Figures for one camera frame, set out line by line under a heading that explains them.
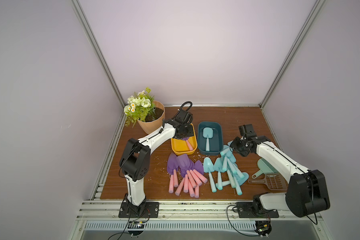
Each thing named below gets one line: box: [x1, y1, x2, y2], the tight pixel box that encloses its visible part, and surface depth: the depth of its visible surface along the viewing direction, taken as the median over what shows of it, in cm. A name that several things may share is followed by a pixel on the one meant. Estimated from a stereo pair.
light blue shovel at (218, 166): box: [213, 157, 223, 191], surface depth 87 cm
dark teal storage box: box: [197, 121, 224, 156], surface depth 100 cm
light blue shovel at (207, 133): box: [202, 127, 214, 152], surface depth 104 cm
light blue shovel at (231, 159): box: [225, 151, 245, 179], surface depth 91 cm
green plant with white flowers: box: [124, 87, 157, 128], surface depth 82 cm
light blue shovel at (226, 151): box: [220, 145, 233, 157], surface depth 92 cm
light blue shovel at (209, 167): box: [203, 157, 217, 193], surface depth 88 cm
